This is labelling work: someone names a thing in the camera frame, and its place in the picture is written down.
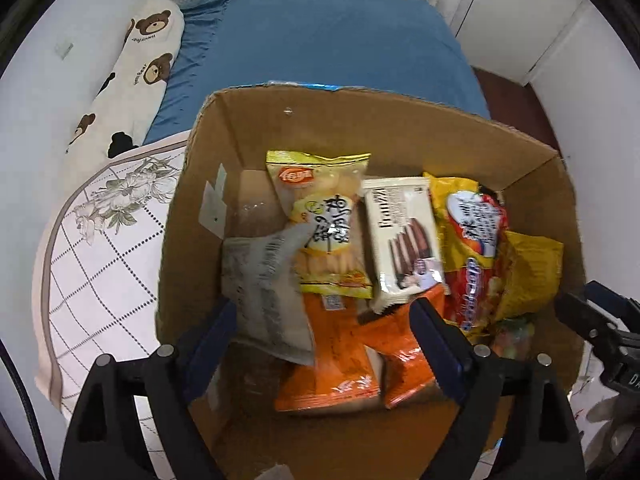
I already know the printed cardboard box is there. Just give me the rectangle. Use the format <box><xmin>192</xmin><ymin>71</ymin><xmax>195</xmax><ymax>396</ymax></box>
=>
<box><xmin>154</xmin><ymin>81</ymin><xmax>588</xmax><ymax>480</ymax></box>

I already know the person's right hand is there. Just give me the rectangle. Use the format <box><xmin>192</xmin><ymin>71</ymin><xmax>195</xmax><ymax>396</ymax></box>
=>
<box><xmin>585</xmin><ymin>392</ymin><xmax>638</xmax><ymax>471</ymax></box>

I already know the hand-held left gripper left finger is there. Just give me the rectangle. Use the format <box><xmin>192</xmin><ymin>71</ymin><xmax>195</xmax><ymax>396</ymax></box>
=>
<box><xmin>59</xmin><ymin>297</ymin><xmax>238</xmax><ymax>480</ymax></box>

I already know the puffy orange snack packet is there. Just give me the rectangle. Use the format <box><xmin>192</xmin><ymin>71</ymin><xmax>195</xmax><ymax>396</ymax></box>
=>
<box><xmin>357</xmin><ymin>285</ymin><xmax>453</xmax><ymax>410</ymax></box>

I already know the orange packet with white label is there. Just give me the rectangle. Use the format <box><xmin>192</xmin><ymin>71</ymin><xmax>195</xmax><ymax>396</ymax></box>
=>
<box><xmin>274</xmin><ymin>292</ymin><xmax>383</xmax><ymax>413</ymax></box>

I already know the black cable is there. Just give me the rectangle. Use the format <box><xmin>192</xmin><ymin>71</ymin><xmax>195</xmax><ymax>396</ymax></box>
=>
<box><xmin>0</xmin><ymin>337</ymin><xmax>56</xmax><ymax>480</ymax></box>

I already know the colourful candy bag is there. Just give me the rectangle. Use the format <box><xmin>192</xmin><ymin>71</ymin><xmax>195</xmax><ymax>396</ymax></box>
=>
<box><xmin>490</xmin><ymin>315</ymin><xmax>536</xmax><ymax>361</ymax></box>

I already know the yellow instant noodle packet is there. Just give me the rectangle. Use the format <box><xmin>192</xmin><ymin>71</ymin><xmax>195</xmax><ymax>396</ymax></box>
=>
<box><xmin>422</xmin><ymin>172</ymin><xmax>511</xmax><ymax>338</ymax></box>

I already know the yellow rice cracker packet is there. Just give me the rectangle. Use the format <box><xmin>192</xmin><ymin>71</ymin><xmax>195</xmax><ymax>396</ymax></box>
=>
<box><xmin>265</xmin><ymin>150</ymin><xmax>376</xmax><ymax>300</ymax></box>

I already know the grey white snack packet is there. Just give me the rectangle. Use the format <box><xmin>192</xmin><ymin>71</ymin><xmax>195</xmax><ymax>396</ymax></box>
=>
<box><xmin>221</xmin><ymin>222</ymin><xmax>316</xmax><ymax>366</ymax></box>

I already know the small yellow snack packet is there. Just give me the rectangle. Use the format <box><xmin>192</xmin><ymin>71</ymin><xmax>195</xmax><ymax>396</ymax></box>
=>
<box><xmin>492</xmin><ymin>230</ymin><xmax>565</xmax><ymax>321</ymax></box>

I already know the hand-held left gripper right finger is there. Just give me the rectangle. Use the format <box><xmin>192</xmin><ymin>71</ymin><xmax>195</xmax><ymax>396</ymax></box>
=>
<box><xmin>407</xmin><ymin>297</ymin><xmax>586</xmax><ymax>480</ymax></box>

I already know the bear print pillow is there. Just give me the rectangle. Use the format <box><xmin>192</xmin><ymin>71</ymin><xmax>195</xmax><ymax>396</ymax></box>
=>
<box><xmin>62</xmin><ymin>0</ymin><xmax>186</xmax><ymax>166</ymax></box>

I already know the white door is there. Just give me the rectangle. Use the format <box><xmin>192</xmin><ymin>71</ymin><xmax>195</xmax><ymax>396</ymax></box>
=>
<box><xmin>450</xmin><ymin>0</ymin><xmax>586</xmax><ymax>86</ymax></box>

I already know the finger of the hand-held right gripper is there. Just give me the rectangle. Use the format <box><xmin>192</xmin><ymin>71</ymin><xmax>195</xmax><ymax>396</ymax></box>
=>
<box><xmin>584</xmin><ymin>281</ymin><xmax>640</xmax><ymax>313</ymax></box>
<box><xmin>554</xmin><ymin>290</ymin><xmax>617</xmax><ymax>352</ymax></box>

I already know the blue bed sheet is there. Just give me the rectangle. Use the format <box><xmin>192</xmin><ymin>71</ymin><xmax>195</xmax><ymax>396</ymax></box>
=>
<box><xmin>142</xmin><ymin>0</ymin><xmax>491</xmax><ymax>146</ymax></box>

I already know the white checked floral quilt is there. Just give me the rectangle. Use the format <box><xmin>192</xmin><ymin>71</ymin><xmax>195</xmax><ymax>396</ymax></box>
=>
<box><xmin>32</xmin><ymin>130</ymin><xmax>201</xmax><ymax>480</ymax></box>

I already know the white wafer biscuit packet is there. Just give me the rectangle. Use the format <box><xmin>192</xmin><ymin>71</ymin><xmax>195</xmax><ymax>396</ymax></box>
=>
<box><xmin>361</xmin><ymin>176</ymin><xmax>447</xmax><ymax>315</ymax></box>

